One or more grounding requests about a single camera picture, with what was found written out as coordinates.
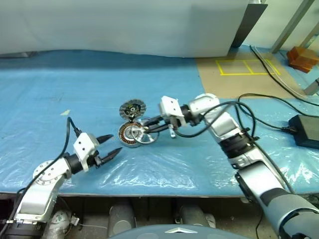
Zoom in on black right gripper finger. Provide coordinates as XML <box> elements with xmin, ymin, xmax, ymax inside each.
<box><xmin>144</xmin><ymin>122</ymin><xmax>172</xmax><ymax>134</ymax></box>
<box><xmin>142</xmin><ymin>115</ymin><xmax>165</xmax><ymax>126</ymax></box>

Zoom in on long black floor cable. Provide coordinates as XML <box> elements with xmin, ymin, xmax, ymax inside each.
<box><xmin>249</xmin><ymin>45</ymin><xmax>319</xmax><ymax>107</ymax></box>

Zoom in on grey metal frame foot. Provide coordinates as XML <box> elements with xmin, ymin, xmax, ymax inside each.
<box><xmin>303</xmin><ymin>79</ymin><xmax>319</xmax><ymax>96</ymax></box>

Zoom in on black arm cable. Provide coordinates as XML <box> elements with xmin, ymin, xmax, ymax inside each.
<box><xmin>173</xmin><ymin>102</ymin><xmax>295</xmax><ymax>195</ymax></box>
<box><xmin>14</xmin><ymin>116</ymin><xmax>84</xmax><ymax>200</ymax></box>

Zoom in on orange brown box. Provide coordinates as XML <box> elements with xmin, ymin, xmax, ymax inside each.
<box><xmin>286</xmin><ymin>46</ymin><xmax>319</xmax><ymax>73</ymax></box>

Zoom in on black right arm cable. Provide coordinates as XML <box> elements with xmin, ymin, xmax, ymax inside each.
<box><xmin>173</xmin><ymin>102</ymin><xmax>295</xmax><ymax>195</ymax></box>

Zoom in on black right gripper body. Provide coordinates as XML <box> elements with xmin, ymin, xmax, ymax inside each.
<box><xmin>159</xmin><ymin>113</ymin><xmax>187</xmax><ymax>138</ymax></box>

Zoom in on round motor cover circuit board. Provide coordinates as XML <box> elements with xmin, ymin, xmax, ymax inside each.
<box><xmin>119</xmin><ymin>99</ymin><xmax>148</xmax><ymax>121</ymax></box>

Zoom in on grey robot body shell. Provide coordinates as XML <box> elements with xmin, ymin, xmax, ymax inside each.
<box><xmin>109</xmin><ymin>223</ymin><xmax>250</xmax><ymax>239</ymax></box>

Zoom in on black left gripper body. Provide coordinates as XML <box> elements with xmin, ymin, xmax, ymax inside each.
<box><xmin>92</xmin><ymin>148</ymin><xmax>107</xmax><ymax>170</ymax></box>

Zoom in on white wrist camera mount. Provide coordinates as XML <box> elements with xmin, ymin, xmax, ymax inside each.
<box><xmin>159</xmin><ymin>96</ymin><xmax>188</xmax><ymax>127</ymax></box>
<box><xmin>72</xmin><ymin>132</ymin><xmax>98</xmax><ymax>172</ymax></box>

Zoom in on silver motor base copper windings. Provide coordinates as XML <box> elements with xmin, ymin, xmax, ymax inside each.
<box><xmin>117</xmin><ymin>121</ymin><xmax>145</xmax><ymax>148</ymax></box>

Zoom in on black adapter power cable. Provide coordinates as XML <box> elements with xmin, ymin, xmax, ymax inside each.
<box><xmin>236</xmin><ymin>93</ymin><xmax>319</xmax><ymax>132</ymax></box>

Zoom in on silver motor rotor ring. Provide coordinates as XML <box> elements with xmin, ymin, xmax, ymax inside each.
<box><xmin>131</xmin><ymin>118</ymin><xmax>160</xmax><ymax>145</ymax></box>

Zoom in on grey rounded cylinder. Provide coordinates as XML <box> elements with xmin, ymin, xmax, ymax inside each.
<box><xmin>178</xmin><ymin>205</ymin><xmax>216</xmax><ymax>227</ymax></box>
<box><xmin>107</xmin><ymin>199</ymin><xmax>137</xmax><ymax>237</ymax></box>
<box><xmin>48</xmin><ymin>210</ymin><xmax>73</xmax><ymax>236</ymax></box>

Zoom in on blue plastic table sheet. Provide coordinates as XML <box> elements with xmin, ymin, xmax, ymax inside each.
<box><xmin>0</xmin><ymin>44</ymin><xmax>319</xmax><ymax>197</ymax></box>

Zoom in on white backdrop board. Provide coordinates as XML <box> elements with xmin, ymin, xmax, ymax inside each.
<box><xmin>0</xmin><ymin>0</ymin><xmax>251</xmax><ymax>58</ymax></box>

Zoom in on white floor cable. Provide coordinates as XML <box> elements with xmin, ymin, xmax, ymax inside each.
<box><xmin>253</xmin><ymin>48</ymin><xmax>309</xmax><ymax>98</ymax></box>

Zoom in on black upright panel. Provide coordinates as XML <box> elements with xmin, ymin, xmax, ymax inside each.
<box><xmin>230</xmin><ymin>3</ymin><xmax>269</xmax><ymax>49</ymax></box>

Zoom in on brown cardboard sheet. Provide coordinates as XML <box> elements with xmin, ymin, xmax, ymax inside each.
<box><xmin>196</xmin><ymin>47</ymin><xmax>319</xmax><ymax>100</ymax></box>

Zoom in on black power adapter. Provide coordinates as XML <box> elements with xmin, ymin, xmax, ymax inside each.
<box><xmin>288</xmin><ymin>114</ymin><xmax>319</xmax><ymax>149</ymax></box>

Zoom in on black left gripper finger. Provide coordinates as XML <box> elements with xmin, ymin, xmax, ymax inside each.
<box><xmin>96</xmin><ymin>134</ymin><xmax>115</xmax><ymax>145</ymax></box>
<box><xmin>102</xmin><ymin>146</ymin><xmax>123</xmax><ymax>165</ymax></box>

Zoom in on aluminium frame post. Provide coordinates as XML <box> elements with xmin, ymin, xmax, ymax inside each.
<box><xmin>271</xmin><ymin>0</ymin><xmax>314</xmax><ymax>53</ymax></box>
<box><xmin>302</xmin><ymin>23</ymin><xmax>319</xmax><ymax>50</ymax></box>

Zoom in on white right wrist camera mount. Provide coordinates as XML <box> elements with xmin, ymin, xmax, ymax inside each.
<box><xmin>159</xmin><ymin>96</ymin><xmax>188</xmax><ymax>127</ymax></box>

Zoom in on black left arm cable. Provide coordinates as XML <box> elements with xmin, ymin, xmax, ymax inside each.
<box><xmin>14</xmin><ymin>116</ymin><xmax>84</xmax><ymax>200</ymax></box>

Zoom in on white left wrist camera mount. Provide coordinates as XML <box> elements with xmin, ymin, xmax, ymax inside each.
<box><xmin>72</xmin><ymin>132</ymin><xmax>98</xmax><ymax>172</ymax></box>

